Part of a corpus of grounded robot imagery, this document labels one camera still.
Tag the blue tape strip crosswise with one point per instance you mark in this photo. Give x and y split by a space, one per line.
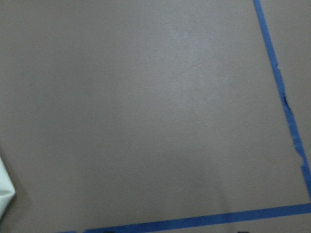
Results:
207 220

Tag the blue tape strip lengthwise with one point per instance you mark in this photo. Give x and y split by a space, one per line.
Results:
290 119

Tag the blue white striped polo shirt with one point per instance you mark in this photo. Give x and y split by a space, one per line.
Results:
7 190

